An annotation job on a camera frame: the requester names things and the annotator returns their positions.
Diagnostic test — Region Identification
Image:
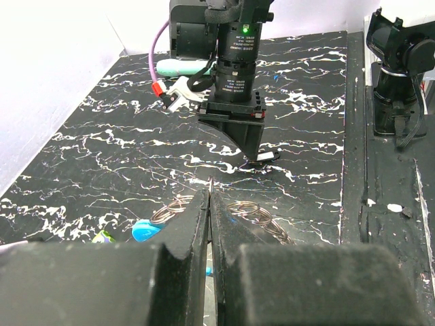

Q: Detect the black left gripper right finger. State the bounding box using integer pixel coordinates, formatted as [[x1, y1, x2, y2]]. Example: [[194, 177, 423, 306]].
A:
[[210, 193, 427, 325]]

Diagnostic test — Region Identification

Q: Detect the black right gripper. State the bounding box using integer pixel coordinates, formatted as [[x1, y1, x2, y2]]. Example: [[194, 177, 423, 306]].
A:
[[197, 90, 266, 160]]

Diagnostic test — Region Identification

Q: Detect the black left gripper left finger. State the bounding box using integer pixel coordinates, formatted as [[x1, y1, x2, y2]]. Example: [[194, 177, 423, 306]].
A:
[[1, 189, 209, 325]]

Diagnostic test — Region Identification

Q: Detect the blue key tag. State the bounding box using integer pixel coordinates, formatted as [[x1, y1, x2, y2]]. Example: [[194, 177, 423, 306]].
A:
[[131, 219, 166, 242]]

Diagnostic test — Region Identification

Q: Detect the chain of silver keyrings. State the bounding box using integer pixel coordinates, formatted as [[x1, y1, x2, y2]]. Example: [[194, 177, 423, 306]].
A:
[[149, 195, 296, 246]]

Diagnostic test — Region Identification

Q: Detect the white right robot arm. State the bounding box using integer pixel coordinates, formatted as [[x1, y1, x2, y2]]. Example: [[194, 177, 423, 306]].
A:
[[167, 1, 279, 163]]

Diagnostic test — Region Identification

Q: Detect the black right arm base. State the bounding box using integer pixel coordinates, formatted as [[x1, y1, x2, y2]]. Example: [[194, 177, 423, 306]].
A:
[[366, 8, 434, 150]]

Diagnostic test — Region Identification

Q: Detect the mint green marker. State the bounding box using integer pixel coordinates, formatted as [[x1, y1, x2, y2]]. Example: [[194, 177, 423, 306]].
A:
[[156, 58, 208, 77]]

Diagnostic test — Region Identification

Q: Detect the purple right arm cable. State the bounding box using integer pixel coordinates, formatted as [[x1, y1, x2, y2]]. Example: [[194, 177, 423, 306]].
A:
[[149, 18, 171, 99]]

